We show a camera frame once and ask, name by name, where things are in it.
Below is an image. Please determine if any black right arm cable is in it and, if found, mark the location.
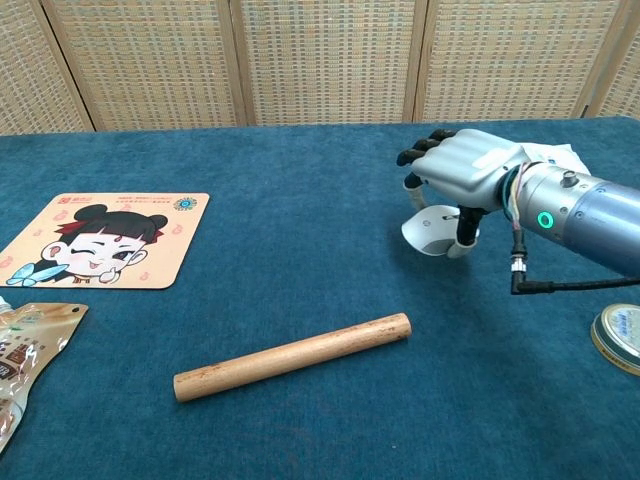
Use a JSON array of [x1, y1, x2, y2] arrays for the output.
[[508, 232, 640, 296]]

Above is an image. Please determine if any wooden rod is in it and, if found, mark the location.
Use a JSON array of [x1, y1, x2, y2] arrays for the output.
[[173, 312, 413, 404]]

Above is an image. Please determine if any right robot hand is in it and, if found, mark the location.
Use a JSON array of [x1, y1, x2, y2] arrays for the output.
[[397, 128, 526, 260]]

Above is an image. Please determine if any round metal tin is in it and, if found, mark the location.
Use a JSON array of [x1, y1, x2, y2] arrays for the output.
[[589, 302, 640, 377]]

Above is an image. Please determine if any brown drink pouch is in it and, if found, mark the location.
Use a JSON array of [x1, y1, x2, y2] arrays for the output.
[[0, 295, 90, 454]]

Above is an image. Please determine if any blue felt table mat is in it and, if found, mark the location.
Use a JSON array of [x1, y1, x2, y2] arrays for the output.
[[0, 115, 640, 480]]

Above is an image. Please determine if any cartoon girl mouse pad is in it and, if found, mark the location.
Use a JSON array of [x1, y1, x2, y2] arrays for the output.
[[0, 192, 211, 290]]

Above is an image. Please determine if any white wet wipes pack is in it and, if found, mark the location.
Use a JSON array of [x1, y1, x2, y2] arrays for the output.
[[519, 142, 591, 176]]

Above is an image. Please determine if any bamboo folding screen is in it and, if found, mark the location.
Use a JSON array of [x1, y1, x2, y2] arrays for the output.
[[0, 0, 640, 136]]

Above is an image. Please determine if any white computer mouse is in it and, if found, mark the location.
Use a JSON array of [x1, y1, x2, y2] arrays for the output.
[[400, 203, 469, 257]]

